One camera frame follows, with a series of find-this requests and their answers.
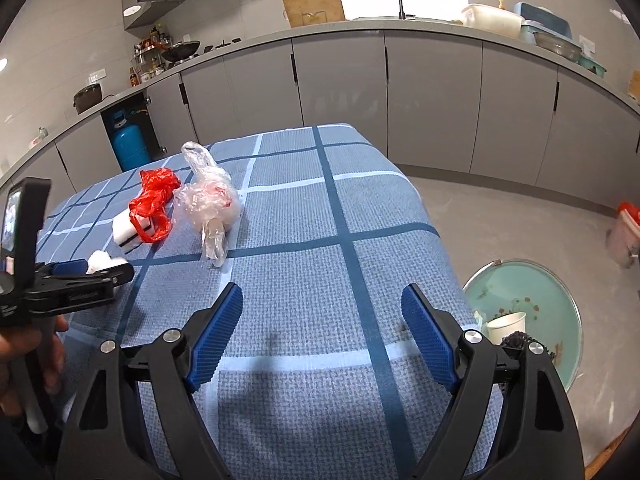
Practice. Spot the white black sponge block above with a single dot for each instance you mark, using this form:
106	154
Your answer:
124	233

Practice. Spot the grey kitchen cabinets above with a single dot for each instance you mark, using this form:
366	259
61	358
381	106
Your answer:
440	100

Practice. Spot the white paper towel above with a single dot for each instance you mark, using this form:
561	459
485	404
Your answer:
101	261

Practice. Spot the teal small tray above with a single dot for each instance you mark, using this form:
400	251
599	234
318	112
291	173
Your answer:
593	66

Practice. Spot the black mesh netting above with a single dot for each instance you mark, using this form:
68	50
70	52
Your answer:
522	341

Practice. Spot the metal bowl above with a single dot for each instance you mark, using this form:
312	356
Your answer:
558	45

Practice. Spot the white plastic tub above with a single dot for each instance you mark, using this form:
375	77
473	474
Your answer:
492	19

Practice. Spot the red rimmed trash bucket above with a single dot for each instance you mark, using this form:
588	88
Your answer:
622	241

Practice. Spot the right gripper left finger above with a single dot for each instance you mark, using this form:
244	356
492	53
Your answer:
105	436

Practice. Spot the wicker chair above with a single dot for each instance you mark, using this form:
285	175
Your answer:
602	458

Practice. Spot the clear plastic bag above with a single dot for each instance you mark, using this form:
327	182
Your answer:
209	202

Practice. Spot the white paper cup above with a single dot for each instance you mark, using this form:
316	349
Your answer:
506	325

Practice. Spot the blue gas cylinder under counter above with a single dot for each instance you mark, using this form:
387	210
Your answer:
128	141

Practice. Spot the blue checked tablecloth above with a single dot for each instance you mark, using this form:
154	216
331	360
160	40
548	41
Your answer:
320	379

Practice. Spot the blue dish rack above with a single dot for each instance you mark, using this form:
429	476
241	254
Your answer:
544	17

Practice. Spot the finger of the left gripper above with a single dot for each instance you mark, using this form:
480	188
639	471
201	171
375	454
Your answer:
72	277

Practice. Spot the wooden cutting board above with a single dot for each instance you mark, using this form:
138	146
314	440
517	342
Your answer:
301	13

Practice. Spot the red orange plastic bag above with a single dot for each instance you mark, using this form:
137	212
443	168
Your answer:
147	211

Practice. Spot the green enamel basin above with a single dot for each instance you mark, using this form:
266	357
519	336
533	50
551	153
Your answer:
504	287

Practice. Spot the black wok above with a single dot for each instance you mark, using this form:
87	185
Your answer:
180	52

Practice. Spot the dark cooking pot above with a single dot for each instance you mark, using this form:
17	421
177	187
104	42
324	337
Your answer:
87	97

